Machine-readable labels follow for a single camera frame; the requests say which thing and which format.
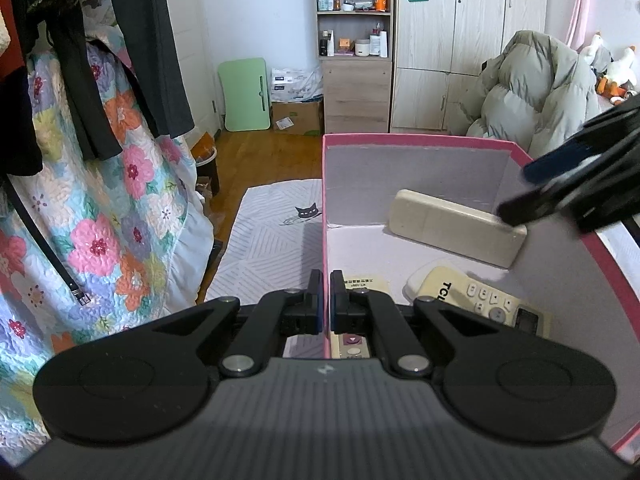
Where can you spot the orange bottle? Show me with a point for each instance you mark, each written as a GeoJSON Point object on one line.
{"type": "Point", "coordinates": [381, 2]}

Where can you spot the black bottle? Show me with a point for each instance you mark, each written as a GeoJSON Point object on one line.
{"type": "Point", "coordinates": [326, 48]}

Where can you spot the pink cardboard box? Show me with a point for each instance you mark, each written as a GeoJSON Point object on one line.
{"type": "Point", "coordinates": [415, 165]}

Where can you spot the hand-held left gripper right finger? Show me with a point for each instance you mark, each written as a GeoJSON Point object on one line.
{"type": "Point", "coordinates": [336, 302]}

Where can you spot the black belt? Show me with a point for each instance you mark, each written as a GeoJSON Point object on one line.
{"type": "Point", "coordinates": [55, 265]}

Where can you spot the small white fan remote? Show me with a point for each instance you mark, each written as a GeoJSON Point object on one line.
{"type": "Point", "coordinates": [415, 285]}

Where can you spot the white cat print mat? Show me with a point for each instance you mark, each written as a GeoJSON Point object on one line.
{"type": "Point", "coordinates": [270, 245]}

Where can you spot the wide cream remote large display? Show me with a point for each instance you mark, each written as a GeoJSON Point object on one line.
{"type": "Point", "coordinates": [450, 230]}

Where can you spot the pale green puffy jacket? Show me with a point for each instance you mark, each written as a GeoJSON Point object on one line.
{"type": "Point", "coordinates": [530, 90]}

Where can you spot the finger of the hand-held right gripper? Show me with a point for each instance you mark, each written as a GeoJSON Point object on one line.
{"type": "Point", "coordinates": [565, 160]}
{"type": "Point", "coordinates": [530, 206]}

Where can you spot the brown cardboard box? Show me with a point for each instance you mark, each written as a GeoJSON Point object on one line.
{"type": "Point", "coordinates": [300, 117]}

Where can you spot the dark hanging coat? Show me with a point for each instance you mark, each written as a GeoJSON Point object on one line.
{"type": "Point", "coordinates": [145, 50]}

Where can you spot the green folding board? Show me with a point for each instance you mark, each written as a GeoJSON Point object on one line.
{"type": "Point", "coordinates": [245, 95]}

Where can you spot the light wooden wardrobe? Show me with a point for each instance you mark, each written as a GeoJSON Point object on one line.
{"type": "Point", "coordinates": [450, 40]}

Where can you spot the white goose plush toy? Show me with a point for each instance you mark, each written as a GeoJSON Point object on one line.
{"type": "Point", "coordinates": [596, 50]}
{"type": "Point", "coordinates": [620, 72]}

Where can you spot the stack of white cartons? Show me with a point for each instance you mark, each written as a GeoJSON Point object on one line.
{"type": "Point", "coordinates": [292, 85]}

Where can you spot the dark waste bin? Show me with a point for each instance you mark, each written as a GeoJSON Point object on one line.
{"type": "Point", "coordinates": [206, 165]}

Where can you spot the red garment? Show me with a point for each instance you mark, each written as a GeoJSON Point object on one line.
{"type": "Point", "coordinates": [9, 40]}

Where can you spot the long cream remote purple button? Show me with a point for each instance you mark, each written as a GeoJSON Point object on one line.
{"type": "Point", "coordinates": [352, 347]}

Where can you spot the black hanging garment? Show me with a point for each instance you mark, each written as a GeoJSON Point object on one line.
{"type": "Point", "coordinates": [17, 125]}

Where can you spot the white jar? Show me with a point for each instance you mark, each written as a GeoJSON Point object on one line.
{"type": "Point", "coordinates": [363, 48]}

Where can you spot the floral quilt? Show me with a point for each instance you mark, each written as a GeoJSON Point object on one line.
{"type": "Point", "coordinates": [100, 240]}

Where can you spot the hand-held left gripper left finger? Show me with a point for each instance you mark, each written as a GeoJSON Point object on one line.
{"type": "Point", "coordinates": [316, 302]}

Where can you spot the white bottle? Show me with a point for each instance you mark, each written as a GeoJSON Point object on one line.
{"type": "Point", "coordinates": [383, 44]}

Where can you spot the wooden shelf cabinet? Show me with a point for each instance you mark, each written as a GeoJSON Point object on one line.
{"type": "Point", "coordinates": [355, 95]}

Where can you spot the white remote grey buttons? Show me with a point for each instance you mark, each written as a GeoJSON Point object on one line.
{"type": "Point", "coordinates": [480, 295]}

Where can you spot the white door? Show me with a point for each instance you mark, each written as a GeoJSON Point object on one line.
{"type": "Point", "coordinates": [195, 40]}

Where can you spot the pink curtain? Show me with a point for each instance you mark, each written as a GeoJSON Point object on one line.
{"type": "Point", "coordinates": [582, 0]}

